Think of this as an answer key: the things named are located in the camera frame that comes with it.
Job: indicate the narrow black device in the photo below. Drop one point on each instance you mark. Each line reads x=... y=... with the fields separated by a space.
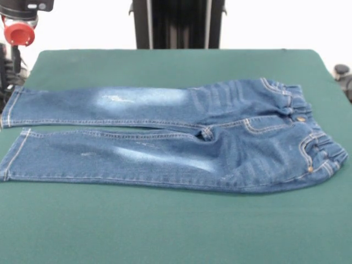
x=2 y=66

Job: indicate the dark green tablecloth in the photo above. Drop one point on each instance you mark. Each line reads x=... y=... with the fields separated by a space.
x=165 y=233

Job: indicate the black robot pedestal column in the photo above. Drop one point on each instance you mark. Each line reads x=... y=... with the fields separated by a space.
x=178 y=24

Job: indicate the blue denim jeans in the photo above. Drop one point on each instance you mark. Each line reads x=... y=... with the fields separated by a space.
x=165 y=143

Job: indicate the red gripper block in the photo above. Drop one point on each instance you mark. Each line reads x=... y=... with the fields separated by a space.
x=19 y=34

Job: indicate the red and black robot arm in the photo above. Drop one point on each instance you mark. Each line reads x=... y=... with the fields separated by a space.
x=22 y=6

